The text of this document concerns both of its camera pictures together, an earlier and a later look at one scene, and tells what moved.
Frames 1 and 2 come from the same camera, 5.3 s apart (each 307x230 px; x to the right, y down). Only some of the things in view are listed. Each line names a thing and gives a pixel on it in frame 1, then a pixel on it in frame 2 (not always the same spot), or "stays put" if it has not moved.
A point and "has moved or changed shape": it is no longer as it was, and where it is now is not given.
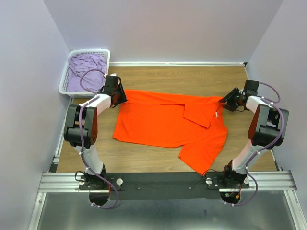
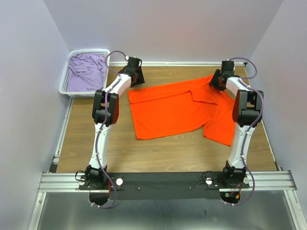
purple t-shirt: x=91 y=80 stays put
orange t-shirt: x=196 y=123 has moved or changed shape
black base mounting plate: x=168 y=186 stays put
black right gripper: x=233 y=92 → x=216 y=74
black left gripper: x=123 y=97 → x=140 y=79
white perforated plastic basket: x=64 y=83 stays put
